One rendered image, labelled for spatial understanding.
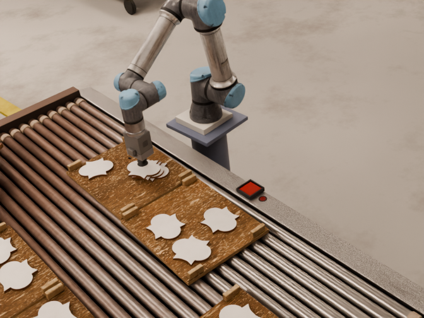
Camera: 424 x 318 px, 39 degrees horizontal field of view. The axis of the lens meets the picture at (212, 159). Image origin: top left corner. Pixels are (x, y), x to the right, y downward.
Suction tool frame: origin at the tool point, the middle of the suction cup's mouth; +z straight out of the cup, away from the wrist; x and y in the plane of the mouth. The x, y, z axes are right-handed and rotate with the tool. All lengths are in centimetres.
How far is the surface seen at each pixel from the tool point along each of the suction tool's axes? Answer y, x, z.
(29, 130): -70, -7, 7
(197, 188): 23.6, 5.1, 5.0
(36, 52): -324, 145, 99
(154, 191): 11.3, -5.7, 5.0
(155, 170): 5.2, 1.6, 2.1
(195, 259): 49, -23, 4
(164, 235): 32.3, -21.0, 4.0
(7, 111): -249, 66, 96
